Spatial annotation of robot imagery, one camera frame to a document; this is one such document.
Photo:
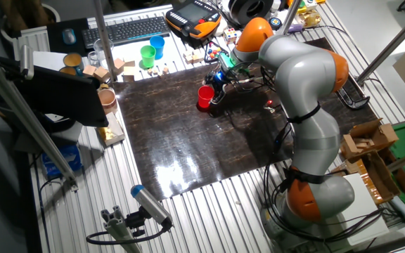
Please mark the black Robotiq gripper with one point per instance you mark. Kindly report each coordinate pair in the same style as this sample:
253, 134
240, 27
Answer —
220, 78

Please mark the red plastic cup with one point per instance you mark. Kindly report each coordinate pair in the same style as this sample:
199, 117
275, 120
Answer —
205, 95

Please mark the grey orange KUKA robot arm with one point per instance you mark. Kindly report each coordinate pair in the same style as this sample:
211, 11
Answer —
304, 70

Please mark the blue plastic cup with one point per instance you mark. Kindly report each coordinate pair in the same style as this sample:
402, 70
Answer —
157, 45

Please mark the green plastic cup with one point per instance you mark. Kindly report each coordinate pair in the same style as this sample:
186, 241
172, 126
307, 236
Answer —
148, 56

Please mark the pink beige cup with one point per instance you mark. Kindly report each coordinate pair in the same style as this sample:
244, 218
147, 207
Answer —
107, 100

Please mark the black triangle rack with balls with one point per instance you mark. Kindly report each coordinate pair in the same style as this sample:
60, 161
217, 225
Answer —
212, 53

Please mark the light wooden block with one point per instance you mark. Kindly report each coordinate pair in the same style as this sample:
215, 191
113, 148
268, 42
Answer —
89, 70
198, 56
129, 74
119, 65
188, 57
101, 74

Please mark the tiny wooden block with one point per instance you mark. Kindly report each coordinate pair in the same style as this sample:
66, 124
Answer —
149, 71
165, 70
155, 70

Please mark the white cube with coloured dots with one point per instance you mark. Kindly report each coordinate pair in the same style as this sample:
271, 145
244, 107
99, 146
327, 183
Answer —
230, 36

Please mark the orange black teach pendant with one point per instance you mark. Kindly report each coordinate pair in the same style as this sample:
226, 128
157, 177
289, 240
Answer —
192, 17

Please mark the black filament spool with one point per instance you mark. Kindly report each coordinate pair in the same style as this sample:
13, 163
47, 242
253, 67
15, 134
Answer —
241, 12

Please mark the round black blue tape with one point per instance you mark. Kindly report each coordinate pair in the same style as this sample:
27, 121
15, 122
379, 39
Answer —
275, 23

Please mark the black computer keyboard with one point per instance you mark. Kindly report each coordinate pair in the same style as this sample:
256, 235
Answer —
128, 31

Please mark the flat box with gold item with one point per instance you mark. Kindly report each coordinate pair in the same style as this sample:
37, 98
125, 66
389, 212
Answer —
111, 130

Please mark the shiny golden object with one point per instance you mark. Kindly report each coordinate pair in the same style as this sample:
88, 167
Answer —
309, 19

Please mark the tall clear glass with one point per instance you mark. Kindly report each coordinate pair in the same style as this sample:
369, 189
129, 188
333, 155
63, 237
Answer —
97, 47

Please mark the small clear glass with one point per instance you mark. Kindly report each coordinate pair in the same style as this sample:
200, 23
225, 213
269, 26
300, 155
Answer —
93, 59

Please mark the black curved tray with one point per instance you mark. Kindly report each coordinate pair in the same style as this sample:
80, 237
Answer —
355, 102

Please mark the teal mug with yellow inside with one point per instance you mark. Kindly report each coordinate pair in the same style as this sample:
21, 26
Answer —
73, 61

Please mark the yellow rimmed mug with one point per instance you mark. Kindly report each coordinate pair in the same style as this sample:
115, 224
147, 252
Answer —
67, 71

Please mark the grey computer mouse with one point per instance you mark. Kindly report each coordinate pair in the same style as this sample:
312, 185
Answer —
69, 36

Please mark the black flat monitor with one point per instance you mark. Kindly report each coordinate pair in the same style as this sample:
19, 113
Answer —
58, 95

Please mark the black mouse pad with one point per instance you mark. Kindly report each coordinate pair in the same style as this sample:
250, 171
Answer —
56, 38

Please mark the white paper sheet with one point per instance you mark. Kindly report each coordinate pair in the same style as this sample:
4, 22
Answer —
49, 60

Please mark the blue plastic packet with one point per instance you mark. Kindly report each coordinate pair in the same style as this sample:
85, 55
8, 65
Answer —
62, 160

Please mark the short aluminium profile stub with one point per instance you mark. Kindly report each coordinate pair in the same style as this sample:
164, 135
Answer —
118, 228

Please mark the open cardboard box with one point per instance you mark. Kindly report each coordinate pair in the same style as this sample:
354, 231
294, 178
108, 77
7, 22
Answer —
382, 135

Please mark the long brown cardboard box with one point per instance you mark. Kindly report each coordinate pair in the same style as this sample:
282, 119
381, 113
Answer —
378, 175

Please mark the long slanted aluminium beam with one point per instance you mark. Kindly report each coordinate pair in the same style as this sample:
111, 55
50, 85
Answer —
30, 119

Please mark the white flat board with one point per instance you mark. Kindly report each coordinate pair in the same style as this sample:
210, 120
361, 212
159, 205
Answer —
367, 211

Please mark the white round basket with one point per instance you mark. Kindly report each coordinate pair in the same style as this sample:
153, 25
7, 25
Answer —
9, 35

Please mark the thin aluminium post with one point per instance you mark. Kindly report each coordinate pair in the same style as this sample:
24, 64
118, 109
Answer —
292, 14

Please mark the upright aluminium post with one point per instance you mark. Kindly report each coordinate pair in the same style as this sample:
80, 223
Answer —
101, 35

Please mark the silver camera with blue cap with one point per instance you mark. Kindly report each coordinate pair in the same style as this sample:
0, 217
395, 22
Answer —
151, 205

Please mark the slanted aluminium post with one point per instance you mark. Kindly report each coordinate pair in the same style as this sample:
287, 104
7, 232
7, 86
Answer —
396, 40

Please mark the silver camera on beam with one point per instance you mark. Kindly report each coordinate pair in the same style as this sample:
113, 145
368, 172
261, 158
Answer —
26, 61

